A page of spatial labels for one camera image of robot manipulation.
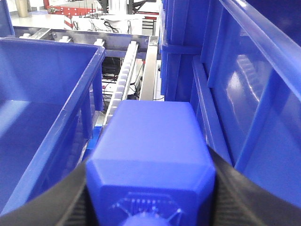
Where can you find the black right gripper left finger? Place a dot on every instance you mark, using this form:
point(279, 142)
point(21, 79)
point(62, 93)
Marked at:
point(65, 204)

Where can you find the blue plastic bottle-shaped part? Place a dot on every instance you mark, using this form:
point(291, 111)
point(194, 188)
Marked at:
point(151, 167)

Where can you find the white roller track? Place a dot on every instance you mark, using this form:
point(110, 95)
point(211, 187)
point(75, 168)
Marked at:
point(123, 81)

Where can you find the blue plastic bin right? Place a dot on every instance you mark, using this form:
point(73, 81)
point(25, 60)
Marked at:
point(238, 62)

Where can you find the blue plastic target bin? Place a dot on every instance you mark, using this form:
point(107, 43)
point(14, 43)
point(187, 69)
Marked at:
point(49, 95)

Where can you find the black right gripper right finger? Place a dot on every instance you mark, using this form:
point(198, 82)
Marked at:
point(237, 201)

